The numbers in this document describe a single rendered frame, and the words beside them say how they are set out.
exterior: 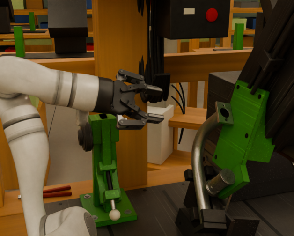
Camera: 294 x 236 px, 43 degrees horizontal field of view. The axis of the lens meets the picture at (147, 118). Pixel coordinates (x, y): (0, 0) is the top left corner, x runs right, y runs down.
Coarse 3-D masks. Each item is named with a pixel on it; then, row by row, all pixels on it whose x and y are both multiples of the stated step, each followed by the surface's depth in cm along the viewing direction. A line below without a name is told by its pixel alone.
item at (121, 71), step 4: (120, 72) 81; (124, 72) 81; (128, 72) 82; (116, 76) 83; (128, 76) 82; (132, 76) 82; (136, 76) 82; (140, 76) 83; (128, 80) 83; (132, 80) 84; (136, 80) 84; (140, 80) 83
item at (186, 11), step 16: (160, 0) 100; (176, 0) 93; (192, 0) 95; (208, 0) 96; (224, 0) 97; (160, 16) 101; (176, 16) 95; (192, 16) 96; (208, 16) 97; (224, 16) 99; (160, 32) 102; (176, 32) 96; (192, 32) 97; (208, 32) 99; (224, 32) 100
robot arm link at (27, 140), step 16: (16, 128) 67; (32, 128) 68; (16, 144) 67; (32, 144) 67; (48, 144) 70; (16, 160) 67; (32, 160) 67; (32, 176) 67; (32, 192) 67; (32, 208) 67; (32, 224) 66
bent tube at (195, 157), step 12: (216, 108) 87; (228, 108) 88; (216, 120) 88; (228, 120) 86; (204, 132) 92; (204, 144) 95; (192, 156) 95; (192, 168) 94; (204, 180) 91; (204, 192) 89; (204, 204) 88
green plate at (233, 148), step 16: (240, 80) 87; (240, 96) 85; (256, 96) 80; (240, 112) 84; (256, 112) 79; (224, 128) 89; (240, 128) 84; (256, 128) 80; (224, 144) 88; (240, 144) 83; (256, 144) 82; (224, 160) 87; (240, 160) 82; (256, 160) 84
